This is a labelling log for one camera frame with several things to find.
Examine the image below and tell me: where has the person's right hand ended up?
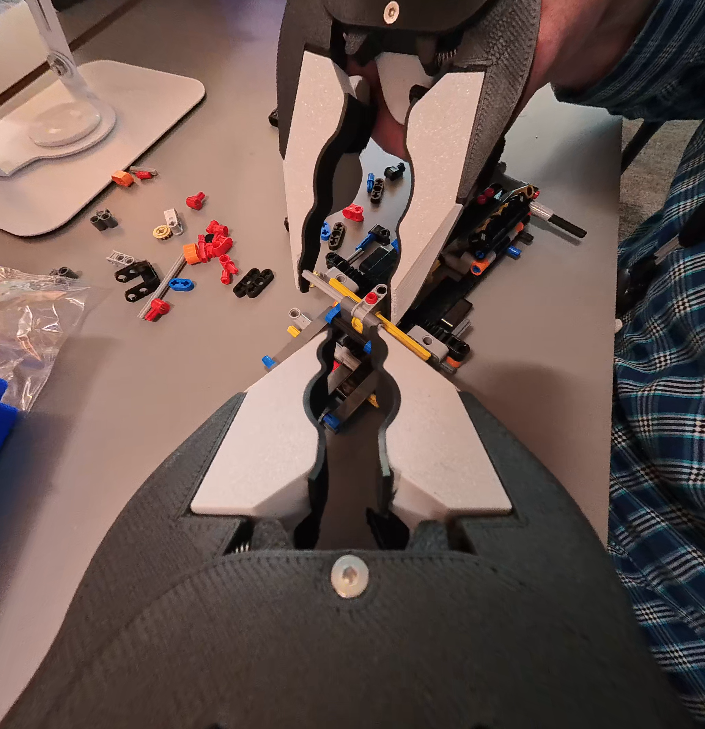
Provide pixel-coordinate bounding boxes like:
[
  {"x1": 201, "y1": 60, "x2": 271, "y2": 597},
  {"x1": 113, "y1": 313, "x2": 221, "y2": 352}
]
[{"x1": 533, "y1": 0, "x2": 661, "y2": 106}]

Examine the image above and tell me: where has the black u-shaped lego bracket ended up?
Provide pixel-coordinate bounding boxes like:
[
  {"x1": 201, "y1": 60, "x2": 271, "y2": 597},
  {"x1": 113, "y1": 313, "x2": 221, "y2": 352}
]
[{"x1": 114, "y1": 260, "x2": 160, "y2": 303}]

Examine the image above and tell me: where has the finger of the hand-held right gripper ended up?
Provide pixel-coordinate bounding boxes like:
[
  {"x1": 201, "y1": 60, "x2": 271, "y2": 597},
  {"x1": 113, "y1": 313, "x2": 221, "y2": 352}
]
[
  {"x1": 375, "y1": 51, "x2": 493, "y2": 315},
  {"x1": 283, "y1": 48, "x2": 373, "y2": 294}
]

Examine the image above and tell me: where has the grey long lego axle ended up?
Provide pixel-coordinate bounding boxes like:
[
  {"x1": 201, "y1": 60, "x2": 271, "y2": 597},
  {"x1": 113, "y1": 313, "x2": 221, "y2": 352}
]
[{"x1": 137, "y1": 253, "x2": 189, "y2": 320}]

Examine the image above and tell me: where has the person's plaid clothing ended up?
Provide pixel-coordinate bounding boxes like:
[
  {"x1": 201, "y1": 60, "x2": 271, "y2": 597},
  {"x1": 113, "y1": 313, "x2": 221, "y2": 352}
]
[{"x1": 607, "y1": 117, "x2": 705, "y2": 729}]

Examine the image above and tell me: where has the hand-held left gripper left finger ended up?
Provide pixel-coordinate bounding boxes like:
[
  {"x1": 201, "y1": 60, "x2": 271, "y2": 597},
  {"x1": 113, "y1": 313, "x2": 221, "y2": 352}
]
[{"x1": 190, "y1": 329, "x2": 337, "y2": 542}]

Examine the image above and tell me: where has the white tablet stand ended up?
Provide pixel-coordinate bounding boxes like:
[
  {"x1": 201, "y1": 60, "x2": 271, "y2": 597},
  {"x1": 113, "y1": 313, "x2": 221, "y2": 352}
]
[{"x1": 0, "y1": 0, "x2": 206, "y2": 237}]

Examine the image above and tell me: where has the black three-hole lego liftarm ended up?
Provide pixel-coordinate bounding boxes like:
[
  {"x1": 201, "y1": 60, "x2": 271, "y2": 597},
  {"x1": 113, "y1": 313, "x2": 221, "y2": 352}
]
[{"x1": 233, "y1": 267, "x2": 276, "y2": 298}]

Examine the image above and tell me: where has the lego car chassis model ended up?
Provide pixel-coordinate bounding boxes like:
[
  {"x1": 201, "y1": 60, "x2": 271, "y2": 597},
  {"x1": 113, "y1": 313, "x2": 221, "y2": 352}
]
[{"x1": 261, "y1": 165, "x2": 588, "y2": 436}]

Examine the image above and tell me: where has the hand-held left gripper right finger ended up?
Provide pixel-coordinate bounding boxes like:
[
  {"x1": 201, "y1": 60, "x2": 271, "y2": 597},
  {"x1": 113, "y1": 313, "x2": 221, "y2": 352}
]
[{"x1": 368, "y1": 333, "x2": 513, "y2": 544}]

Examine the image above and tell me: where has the clear empty plastic bag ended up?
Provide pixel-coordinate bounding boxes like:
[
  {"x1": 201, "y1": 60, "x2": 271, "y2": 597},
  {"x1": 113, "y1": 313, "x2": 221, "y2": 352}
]
[{"x1": 0, "y1": 263, "x2": 91, "y2": 411}]

